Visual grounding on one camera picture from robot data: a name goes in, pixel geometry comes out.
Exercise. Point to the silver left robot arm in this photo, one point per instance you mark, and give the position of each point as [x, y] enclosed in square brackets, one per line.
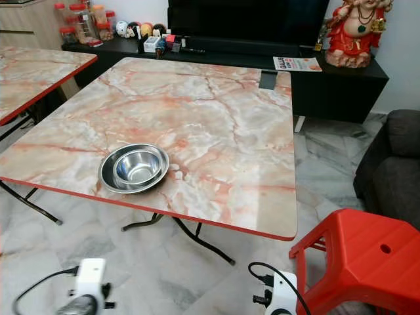
[80, 306]

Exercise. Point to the marble pattern folding table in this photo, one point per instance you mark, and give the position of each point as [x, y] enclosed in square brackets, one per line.
[33, 75]
[210, 118]

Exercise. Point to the stainless steel plate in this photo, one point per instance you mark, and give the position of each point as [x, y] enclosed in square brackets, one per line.
[108, 180]

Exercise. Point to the light wooden cabinet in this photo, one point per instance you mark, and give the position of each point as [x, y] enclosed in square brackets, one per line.
[26, 23]

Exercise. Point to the stainless steel bowl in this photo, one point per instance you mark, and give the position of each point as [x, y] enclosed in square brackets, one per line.
[138, 167]

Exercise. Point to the clear jar with red lid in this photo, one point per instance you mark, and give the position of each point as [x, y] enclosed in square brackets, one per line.
[104, 31]
[67, 36]
[61, 16]

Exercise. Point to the large clear jar red lid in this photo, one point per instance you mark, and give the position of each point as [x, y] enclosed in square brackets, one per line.
[84, 23]

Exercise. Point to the white round figurine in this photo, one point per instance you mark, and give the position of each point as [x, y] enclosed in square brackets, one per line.
[121, 29]

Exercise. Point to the black round figurine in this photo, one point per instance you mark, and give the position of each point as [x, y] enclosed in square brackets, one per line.
[133, 29]

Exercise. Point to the small white box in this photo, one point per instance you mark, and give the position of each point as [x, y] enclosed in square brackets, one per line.
[151, 44]

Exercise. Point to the orange round figurine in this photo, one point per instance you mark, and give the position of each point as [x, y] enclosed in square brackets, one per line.
[146, 30]

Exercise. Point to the grey table clamp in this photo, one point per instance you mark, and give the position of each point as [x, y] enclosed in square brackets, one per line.
[268, 80]

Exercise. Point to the black television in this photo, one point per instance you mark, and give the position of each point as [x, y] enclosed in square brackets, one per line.
[246, 20]

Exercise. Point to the white orange paper leaflet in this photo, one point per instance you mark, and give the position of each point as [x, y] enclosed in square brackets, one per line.
[296, 63]

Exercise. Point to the black TV cabinet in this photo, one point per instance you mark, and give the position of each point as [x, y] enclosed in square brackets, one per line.
[341, 88]

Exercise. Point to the red Ganesha statue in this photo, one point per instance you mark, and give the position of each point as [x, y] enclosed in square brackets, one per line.
[354, 39]

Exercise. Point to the red plastic stool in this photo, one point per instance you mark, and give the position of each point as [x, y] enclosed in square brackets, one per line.
[361, 262]

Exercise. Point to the dark grey sofa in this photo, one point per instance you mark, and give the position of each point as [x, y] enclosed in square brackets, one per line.
[394, 170]

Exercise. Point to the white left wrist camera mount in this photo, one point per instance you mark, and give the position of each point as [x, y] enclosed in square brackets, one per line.
[92, 279]

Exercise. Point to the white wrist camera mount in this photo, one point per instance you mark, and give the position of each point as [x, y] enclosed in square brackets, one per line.
[282, 295]
[92, 279]

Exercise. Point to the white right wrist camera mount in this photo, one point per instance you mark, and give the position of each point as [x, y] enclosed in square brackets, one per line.
[282, 295]

